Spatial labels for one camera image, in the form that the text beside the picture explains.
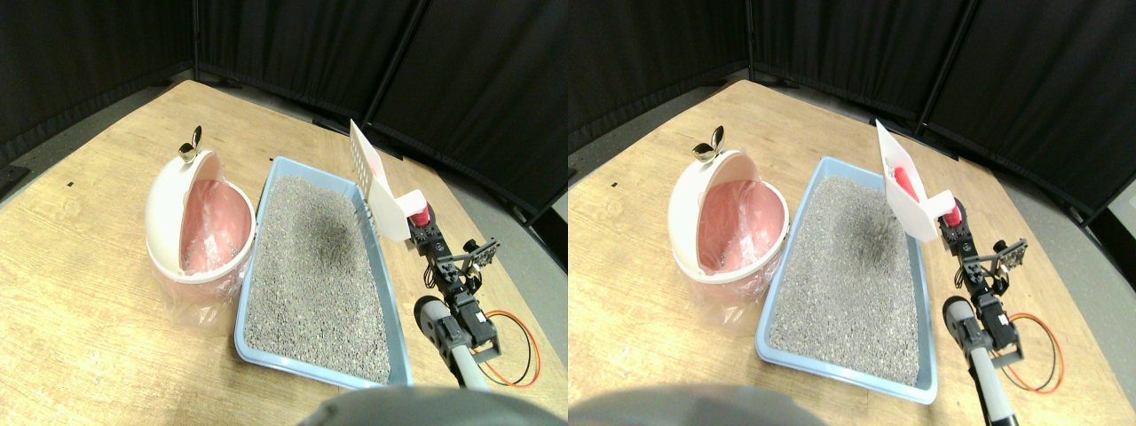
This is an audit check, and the black bracket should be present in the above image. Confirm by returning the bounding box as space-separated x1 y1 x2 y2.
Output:
972 238 1029 278
439 238 501 278

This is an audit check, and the orange wire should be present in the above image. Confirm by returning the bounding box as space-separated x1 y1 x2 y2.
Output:
1003 312 1064 395
479 310 540 389

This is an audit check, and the white bin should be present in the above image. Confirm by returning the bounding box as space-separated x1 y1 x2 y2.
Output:
667 126 789 325
145 126 258 329

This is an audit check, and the white scoop with red handle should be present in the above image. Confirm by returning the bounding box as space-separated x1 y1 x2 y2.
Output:
349 119 433 242
875 119 966 243

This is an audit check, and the blue litter tray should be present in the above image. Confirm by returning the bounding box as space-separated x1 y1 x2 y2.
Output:
755 156 939 406
233 156 414 390

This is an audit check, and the black wire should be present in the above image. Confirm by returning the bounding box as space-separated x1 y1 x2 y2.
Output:
484 313 533 384
1010 316 1057 388

